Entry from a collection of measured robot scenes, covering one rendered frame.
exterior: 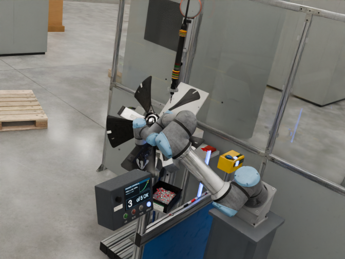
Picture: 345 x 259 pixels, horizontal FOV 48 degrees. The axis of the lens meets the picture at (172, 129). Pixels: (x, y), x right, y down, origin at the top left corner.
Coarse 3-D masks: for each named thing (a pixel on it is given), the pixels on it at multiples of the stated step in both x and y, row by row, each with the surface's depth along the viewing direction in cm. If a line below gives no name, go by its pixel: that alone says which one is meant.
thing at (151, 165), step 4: (148, 148) 247; (152, 148) 249; (152, 152) 248; (148, 156) 246; (152, 156) 247; (124, 160) 243; (152, 160) 246; (124, 164) 242; (128, 164) 242; (132, 164) 242; (136, 164) 243; (148, 164) 245; (152, 164) 246; (124, 168) 242; (128, 168) 242; (132, 168) 242; (136, 168) 242; (144, 168) 243; (148, 168) 244; (152, 168) 245; (148, 172) 243; (152, 172) 244; (152, 176) 243
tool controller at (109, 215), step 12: (108, 180) 175; (120, 180) 174; (132, 180) 174; (144, 180) 179; (96, 192) 170; (108, 192) 164; (120, 192) 168; (132, 192) 173; (144, 192) 180; (96, 204) 172; (108, 204) 166; (120, 204) 168; (144, 204) 181; (108, 216) 168; (120, 216) 170; (132, 216) 176; (108, 228) 170
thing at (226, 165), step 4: (228, 152) 259; (232, 152) 260; (236, 152) 261; (220, 156) 252; (224, 156) 253; (232, 156) 255; (240, 156) 257; (220, 160) 253; (224, 160) 251; (228, 160) 249; (232, 160) 249; (236, 160) 251; (220, 164) 254; (224, 164) 251; (228, 164) 249; (232, 164) 248; (240, 164) 259; (220, 168) 254; (224, 168) 252; (228, 168) 250; (232, 168) 251; (236, 168) 256; (228, 172) 251
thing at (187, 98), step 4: (192, 88) 260; (188, 92) 259; (192, 92) 254; (196, 92) 250; (184, 96) 259; (188, 96) 252; (192, 96) 249; (196, 96) 246; (180, 100) 257; (184, 100) 249; (188, 100) 246; (192, 100) 244; (176, 104) 252; (180, 104) 248; (172, 108) 249
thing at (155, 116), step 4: (152, 112) 250; (144, 116) 251; (148, 116) 250; (152, 116) 249; (156, 116) 248; (148, 120) 250; (152, 120) 248; (156, 120) 247; (148, 124) 247; (152, 124) 247
